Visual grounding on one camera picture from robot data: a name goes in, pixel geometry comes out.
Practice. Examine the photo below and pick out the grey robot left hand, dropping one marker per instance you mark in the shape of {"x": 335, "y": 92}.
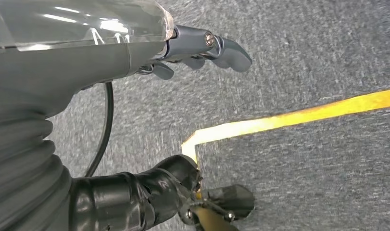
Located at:
{"x": 70, "y": 63}

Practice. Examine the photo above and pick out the yellow floor tape square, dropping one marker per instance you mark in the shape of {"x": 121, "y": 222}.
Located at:
{"x": 309, "y": 113}

